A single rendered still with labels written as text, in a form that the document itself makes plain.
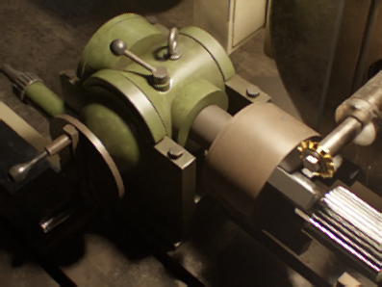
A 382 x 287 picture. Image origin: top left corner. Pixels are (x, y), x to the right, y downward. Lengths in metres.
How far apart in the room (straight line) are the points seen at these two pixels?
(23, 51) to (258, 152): 2.24
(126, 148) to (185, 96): 0.13
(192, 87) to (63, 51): 2.02
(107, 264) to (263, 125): 0.41
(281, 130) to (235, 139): 0.07
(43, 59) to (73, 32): 0.21
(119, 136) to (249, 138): 0.22
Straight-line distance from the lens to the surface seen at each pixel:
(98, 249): 1.39
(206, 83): 1.28
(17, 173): 1.17
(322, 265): 1.38
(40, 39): 3.33
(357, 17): 1.23
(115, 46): 1.24
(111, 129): 1.23
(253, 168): 1.14
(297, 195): 1.11
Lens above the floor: 2.17
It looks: 50 degrees down
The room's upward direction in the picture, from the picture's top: straight up
